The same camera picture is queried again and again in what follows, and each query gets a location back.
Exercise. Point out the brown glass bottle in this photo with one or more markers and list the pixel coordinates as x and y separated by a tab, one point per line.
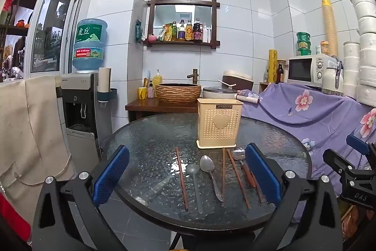
279	73

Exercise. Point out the dark sauce bottle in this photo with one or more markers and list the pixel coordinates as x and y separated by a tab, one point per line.
197	32

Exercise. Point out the woven pattern wash basin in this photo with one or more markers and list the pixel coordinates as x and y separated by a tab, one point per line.
177	93

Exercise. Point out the purple floral cloth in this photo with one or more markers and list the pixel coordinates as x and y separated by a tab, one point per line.
293	121

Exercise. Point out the dark wooden framed mirror shelf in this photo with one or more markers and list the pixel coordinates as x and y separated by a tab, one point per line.
149	21

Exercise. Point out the dark wooden side table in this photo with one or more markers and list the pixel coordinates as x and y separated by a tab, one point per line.
141	107

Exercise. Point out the white microwave oven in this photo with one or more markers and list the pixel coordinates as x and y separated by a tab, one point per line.
302	68

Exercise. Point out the white plastic bottle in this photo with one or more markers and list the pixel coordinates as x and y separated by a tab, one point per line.
207	33

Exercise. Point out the red garment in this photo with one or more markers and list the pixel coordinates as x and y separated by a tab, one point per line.
13	218

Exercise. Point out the grey translucent plastic spoon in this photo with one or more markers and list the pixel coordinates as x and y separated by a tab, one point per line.
195	183

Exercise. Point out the brown wooden chopstick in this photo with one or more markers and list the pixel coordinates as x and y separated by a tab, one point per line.
258	190
181	177
223	177
238	180

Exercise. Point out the sliding glass window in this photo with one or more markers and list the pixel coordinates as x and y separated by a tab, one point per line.
50	30

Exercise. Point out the green hanging packet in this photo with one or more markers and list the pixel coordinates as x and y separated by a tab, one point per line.
138	32

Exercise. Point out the blue water jug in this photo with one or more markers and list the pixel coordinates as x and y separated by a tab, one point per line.
89	45

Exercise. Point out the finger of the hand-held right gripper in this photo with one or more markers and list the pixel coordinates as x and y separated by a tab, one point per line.
357	143
337	162

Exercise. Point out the yellow soap pump bottle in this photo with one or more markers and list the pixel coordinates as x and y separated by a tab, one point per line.
157	80

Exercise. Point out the white pot with glass lid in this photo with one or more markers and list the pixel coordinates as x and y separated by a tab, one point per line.
218	92

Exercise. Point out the stack of paper cups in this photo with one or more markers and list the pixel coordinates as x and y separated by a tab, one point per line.
329	24

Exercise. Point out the orange label oil bottle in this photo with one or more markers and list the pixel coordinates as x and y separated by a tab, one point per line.
189	32

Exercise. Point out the purple label bottle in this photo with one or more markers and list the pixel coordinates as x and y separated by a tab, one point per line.
181	32

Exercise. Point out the white electric kettle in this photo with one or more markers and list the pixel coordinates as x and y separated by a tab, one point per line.
332	77

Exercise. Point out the beige plastic utensil holder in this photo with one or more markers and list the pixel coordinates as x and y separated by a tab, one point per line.
218	121

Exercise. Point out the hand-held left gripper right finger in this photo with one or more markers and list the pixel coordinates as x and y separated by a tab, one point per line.
263	174

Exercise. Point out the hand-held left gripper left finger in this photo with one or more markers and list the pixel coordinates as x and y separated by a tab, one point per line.
111	176

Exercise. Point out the brown white rice cooker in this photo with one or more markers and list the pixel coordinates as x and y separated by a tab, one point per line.
239	79

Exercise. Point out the small pump bottle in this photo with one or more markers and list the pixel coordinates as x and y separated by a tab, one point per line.
151	90

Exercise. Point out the grey water dispenser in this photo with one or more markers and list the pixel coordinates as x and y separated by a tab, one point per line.
79	107

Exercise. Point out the yellow mug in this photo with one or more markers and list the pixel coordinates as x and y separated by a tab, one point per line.
142	93

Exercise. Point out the stack of green noodle cups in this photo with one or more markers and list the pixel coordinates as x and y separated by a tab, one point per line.
303	43

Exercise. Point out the white lint roller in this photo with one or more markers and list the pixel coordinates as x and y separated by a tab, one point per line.
248	98

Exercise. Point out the yellow green seasoning packet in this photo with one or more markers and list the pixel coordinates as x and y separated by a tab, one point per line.
166	32

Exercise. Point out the yellow film roll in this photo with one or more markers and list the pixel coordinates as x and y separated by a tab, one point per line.
272	65

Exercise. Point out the teal wall holder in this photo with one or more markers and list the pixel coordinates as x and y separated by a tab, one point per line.
107	95

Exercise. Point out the bronze faucet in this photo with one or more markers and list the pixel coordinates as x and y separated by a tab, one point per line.
194	76

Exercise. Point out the pink small cup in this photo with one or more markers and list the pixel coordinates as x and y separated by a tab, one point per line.
152	38

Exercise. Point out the green glass bottle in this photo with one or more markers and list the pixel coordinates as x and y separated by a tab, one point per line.
174	32

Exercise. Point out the stacks of white paper bowls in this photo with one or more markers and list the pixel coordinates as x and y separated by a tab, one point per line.
365	62

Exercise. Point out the beige hanging cloth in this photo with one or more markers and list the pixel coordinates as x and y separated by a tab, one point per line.
32	133

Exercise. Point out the yellow lidded jar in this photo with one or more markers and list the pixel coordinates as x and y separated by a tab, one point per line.
324	48

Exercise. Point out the small wooden box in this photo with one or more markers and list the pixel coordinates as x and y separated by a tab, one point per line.
263	87

